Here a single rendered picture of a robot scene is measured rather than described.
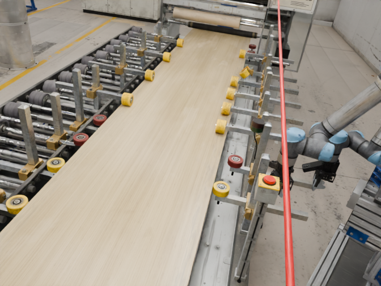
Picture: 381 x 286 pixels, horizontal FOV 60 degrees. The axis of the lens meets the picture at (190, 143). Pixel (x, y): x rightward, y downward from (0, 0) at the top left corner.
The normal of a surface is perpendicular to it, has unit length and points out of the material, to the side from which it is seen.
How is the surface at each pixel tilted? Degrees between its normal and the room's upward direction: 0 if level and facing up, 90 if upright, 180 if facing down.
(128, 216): 0
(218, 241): 0
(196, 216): 0
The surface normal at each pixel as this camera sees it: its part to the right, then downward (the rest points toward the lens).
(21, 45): 0.82, 0.39
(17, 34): 0.65, 0.47
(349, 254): 0.11, -0.83
